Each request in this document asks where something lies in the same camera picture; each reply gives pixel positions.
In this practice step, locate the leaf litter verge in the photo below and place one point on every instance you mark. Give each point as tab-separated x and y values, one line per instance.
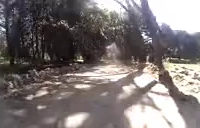
31	78

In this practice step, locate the leaning tree trunk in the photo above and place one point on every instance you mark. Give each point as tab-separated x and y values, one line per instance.
153	36

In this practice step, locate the wood of trees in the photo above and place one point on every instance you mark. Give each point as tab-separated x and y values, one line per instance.
54	33

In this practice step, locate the brown dirt path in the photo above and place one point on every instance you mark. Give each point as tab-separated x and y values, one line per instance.
101	96

